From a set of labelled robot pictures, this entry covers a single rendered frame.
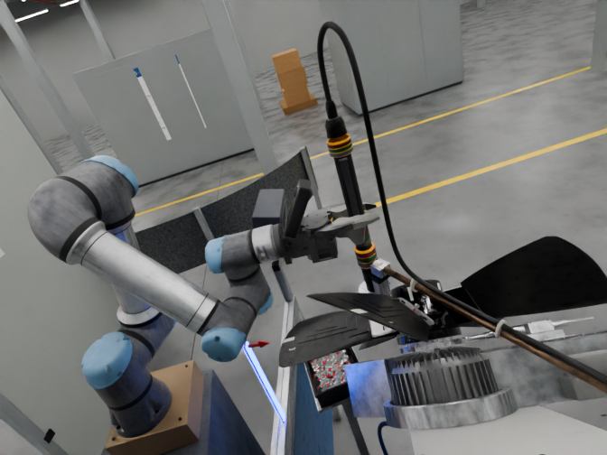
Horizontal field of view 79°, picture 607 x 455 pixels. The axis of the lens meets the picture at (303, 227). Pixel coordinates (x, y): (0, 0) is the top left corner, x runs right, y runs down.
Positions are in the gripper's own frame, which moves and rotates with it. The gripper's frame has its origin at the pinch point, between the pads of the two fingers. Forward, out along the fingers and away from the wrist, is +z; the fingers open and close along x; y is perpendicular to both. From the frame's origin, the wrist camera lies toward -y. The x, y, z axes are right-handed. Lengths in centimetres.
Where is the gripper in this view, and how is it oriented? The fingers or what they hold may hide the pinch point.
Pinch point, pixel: (370, 209)
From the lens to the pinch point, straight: 73.9
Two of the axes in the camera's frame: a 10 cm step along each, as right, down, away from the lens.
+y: 2.8, 8.3, 4.8
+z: 9.6, -2.3, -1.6
